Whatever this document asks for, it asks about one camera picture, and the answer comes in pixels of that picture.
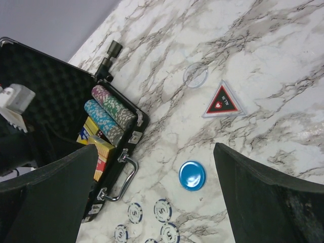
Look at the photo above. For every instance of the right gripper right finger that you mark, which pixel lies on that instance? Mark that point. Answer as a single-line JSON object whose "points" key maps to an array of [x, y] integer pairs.
{"points": [[266, 205]]}

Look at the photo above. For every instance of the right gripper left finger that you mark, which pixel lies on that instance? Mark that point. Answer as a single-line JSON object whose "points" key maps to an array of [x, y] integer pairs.
{"points": [[48, 204]]}

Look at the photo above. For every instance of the blue round dealer button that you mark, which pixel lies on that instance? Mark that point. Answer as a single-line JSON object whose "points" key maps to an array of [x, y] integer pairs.
{"points": [[192, 175]]}

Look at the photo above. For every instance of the red playing card deck box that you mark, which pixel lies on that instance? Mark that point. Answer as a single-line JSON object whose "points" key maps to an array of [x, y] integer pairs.
{"points": [[105, 151]]}

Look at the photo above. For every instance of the triangular all-in button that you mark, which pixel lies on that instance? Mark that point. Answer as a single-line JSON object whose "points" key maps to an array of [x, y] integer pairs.
{"points": [[224, 103]]}

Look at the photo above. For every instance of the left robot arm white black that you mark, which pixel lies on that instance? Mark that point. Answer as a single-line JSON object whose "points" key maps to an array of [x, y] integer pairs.
{"points": [[15, 149]]}

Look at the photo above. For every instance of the black poker set case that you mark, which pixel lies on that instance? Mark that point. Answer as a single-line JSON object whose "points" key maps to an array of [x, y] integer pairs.
{"points": [[58, 110]]}

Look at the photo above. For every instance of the white blue poker chip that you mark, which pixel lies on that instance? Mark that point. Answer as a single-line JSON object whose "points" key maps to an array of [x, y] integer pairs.
{"points": [[150, 240], [162, 210], [169, 233], [135, 213], [121, 234]]}

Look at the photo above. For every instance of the blue playing card deck box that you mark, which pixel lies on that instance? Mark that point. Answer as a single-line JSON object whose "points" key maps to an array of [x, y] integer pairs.
{"points": [[89, 128]]}

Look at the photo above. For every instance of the light blue chip stack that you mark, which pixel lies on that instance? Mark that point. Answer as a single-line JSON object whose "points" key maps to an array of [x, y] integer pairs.
{"points": [[106, 124]]}

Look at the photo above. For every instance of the purple green grey chip stack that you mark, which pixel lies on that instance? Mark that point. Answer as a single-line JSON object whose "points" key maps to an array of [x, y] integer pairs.
{"points": [[122, 116]]}

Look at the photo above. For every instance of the clear round plastic lid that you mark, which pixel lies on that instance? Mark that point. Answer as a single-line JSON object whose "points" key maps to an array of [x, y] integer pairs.
{"points": [[195, 75]]}

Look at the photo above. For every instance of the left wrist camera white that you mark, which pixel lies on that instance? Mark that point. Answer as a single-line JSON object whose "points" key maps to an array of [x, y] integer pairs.
{"points": [[15, 99]]}

